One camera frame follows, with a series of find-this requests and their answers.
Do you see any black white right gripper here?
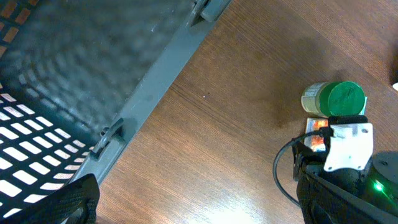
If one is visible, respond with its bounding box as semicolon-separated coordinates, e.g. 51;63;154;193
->
292;115;373;182

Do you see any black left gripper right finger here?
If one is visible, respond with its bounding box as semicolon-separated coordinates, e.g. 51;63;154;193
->
297;174;397;224

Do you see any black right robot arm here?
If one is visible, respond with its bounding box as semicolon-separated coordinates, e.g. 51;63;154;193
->
289;115;397;223

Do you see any orange tissue pack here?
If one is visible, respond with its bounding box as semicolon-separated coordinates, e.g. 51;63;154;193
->
303;116;330;153

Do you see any green cup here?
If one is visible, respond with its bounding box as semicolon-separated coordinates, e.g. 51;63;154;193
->
301;81;367;117

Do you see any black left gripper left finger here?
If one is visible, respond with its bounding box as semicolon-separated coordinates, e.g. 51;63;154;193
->
1;174;100;223

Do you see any grey plastic mesh basket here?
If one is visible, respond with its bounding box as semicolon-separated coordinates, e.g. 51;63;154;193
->
1;0;228;221

